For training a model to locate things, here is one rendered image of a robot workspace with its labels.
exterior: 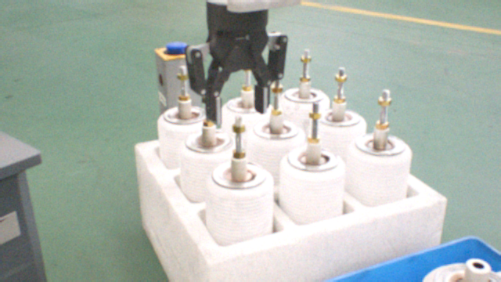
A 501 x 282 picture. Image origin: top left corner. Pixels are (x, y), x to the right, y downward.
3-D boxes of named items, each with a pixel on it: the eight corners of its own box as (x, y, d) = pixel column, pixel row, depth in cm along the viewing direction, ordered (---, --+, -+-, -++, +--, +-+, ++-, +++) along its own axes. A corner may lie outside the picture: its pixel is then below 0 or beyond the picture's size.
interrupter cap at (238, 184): (277, 176, 78) (277, 172, 77) (240, 197, 73) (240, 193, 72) (237, 160, 82) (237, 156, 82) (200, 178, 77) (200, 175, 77)
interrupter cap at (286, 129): (249, 139, 89) (249, 135, 88) (257, 121, 95) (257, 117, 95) (296, 143, 87) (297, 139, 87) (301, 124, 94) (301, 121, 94)
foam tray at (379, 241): (211, 370, 79) (207, 264, 71) (142, 225, 111) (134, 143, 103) (432, 292, 93) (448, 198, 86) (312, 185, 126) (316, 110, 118)
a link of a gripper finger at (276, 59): (282, 34, 71) (272, 80, 73) (293, 36, 72) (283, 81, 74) (270, 30, 73) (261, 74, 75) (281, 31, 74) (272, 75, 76)
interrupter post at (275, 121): (268, 134, 91) (268, 115, 89) (269, 128, 93) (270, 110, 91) (282, 135, 90) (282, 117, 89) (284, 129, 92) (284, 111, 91)
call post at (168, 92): (174, 201, 119) (163, 60, 106) (164, 186, 125) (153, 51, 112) (205, 194, 122) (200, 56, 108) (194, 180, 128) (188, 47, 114)
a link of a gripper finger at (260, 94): (263, 88, 73) (262, 115, 74) (267, 88, 73) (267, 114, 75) (254, 84, 74) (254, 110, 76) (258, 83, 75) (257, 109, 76)
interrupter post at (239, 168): (251, 177, 78) (251, 156, 76) (239, 183, 76) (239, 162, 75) (238, 171, 79) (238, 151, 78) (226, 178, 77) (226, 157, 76)
